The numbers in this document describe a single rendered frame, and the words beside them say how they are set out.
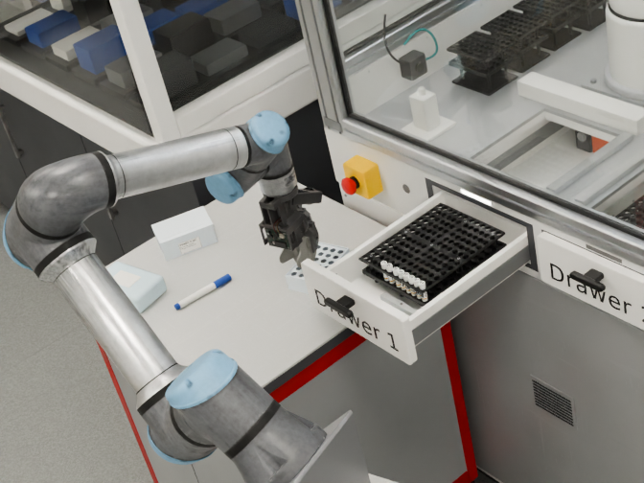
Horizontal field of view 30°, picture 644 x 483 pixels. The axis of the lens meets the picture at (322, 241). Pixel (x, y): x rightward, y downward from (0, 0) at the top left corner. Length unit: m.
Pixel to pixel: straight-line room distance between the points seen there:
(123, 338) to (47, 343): 1.92
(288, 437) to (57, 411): 1.86
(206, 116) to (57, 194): 0.99
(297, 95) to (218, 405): 1.34
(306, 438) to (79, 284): 0.47
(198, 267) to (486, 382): 0.69
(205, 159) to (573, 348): 0.83
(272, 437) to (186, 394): 0.15
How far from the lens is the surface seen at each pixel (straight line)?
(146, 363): 2.01
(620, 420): 2.45
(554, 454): 2.71
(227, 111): 2.94
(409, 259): 2.30
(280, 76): 3.00
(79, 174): 1.97
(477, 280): 2.25
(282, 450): 1.86
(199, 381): 1.87
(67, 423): 3.61
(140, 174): 2.01
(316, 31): 2.53
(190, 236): 2.70
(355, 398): 2.52
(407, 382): 2.62
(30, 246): 2.06
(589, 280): 2.17
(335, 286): 2.24
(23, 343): 3.98
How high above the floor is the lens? 2.26
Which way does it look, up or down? 35 degrees down
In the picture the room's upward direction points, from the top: 14 degrees counter-clockwise
